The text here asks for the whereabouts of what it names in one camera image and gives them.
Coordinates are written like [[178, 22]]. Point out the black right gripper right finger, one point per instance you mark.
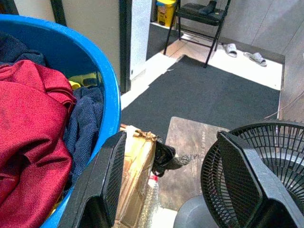
[[244, 190]]

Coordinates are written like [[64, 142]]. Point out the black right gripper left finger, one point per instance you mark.
[[104, 180]]

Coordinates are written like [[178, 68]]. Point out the red garment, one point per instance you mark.
[[28, 118]]

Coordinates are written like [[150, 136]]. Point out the brown cardboard box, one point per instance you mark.
[[135, 166]]

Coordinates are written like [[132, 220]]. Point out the clear plastic bottle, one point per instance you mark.
[[152, 197]]

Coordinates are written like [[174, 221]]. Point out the navy knit garment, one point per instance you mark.
[[85, 118]]

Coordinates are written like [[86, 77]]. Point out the brown printed doormat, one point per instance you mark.
[[185, 137]]

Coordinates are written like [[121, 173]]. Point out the large black floor carpet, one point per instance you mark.
[[202, 95]]

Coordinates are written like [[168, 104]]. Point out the yellow garment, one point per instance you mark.
[[76, 79]]

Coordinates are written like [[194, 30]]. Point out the grey slipper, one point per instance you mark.
[[256, 59], [230, 50]]

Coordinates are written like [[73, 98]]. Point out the blue plastic laundry basin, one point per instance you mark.
[[71, 47]]

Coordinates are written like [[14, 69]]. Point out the small black floor carpet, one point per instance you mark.
[[156, 38]]

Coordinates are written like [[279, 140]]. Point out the dark navy garment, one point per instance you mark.
[[14, 50]]

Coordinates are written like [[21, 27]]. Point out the yellow plastic bin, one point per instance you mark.
[[166, 14]]

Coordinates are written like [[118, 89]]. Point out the black folding chair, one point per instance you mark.
[[202, 15]]

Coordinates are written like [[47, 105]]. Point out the black object on chair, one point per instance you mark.
[[207, 8]]

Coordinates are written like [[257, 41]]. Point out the black door frame post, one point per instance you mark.
[[124, 47]]

